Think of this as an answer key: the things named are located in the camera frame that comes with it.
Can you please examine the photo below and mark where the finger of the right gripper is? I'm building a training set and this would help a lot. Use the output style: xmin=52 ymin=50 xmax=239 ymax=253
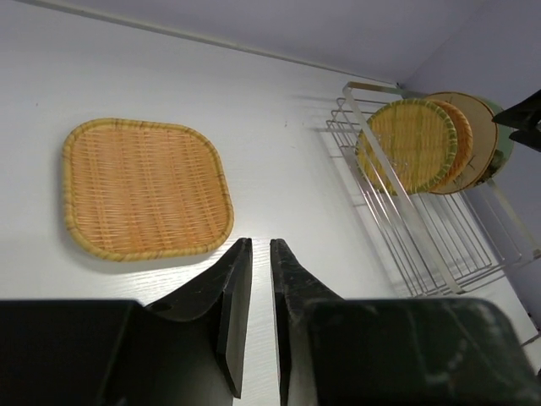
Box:
xmin=492 ymin=91 xmax=541 ymax=131
xmin=510 ymin=130 xmax=541 ymax=152

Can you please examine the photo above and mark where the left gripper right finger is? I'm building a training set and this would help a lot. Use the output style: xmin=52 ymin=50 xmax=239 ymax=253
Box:
xmin=270 ymin=239 xmax=342 ymax=405

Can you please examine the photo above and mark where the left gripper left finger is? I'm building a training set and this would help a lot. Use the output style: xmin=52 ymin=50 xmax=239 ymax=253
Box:
xmin=146 ymin=238 xmax=253 ymax=398

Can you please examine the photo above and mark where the green flower-pattern plate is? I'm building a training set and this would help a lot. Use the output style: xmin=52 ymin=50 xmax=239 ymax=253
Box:
xmin=472 ymin=96 xmax=514 ymax=186

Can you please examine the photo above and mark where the beige bird-pattern plate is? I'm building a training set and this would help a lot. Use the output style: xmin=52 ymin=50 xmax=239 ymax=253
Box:
xmin=427 ymin=91 xmax=499 ymax=195

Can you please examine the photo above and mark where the round orange woven plate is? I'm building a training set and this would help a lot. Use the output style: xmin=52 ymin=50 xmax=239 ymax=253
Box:
xmin=429 ymin=97 xmax=473 ymax=195

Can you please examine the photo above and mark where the square orange woven tray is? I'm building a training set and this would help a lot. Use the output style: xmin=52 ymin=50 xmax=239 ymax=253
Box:
xmin=62 ymin=118 xmax=234 ymax=262

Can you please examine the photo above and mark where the wire dish rack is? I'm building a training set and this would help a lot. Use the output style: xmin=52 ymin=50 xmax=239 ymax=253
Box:
xmin=326 ymin=81 xmax=540 ymax=297

